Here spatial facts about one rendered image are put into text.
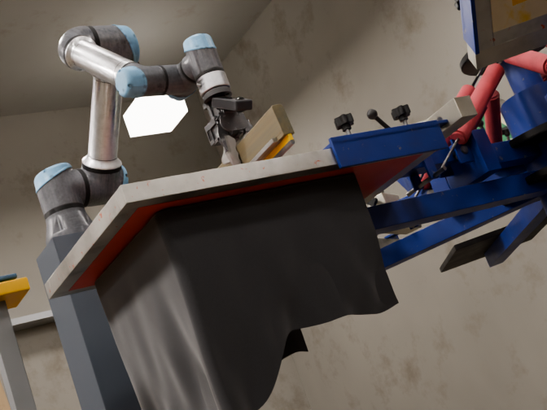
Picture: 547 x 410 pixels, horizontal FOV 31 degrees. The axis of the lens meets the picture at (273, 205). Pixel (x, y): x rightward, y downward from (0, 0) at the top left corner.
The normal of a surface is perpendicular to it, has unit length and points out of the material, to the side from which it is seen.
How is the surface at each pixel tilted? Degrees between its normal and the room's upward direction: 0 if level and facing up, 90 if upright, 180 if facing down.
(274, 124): 93
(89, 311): 90
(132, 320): 90
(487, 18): 148
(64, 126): 90
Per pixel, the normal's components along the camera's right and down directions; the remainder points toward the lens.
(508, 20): 0.26, 0.64
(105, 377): 0.44, -0.39
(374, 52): -0.83, 0.16
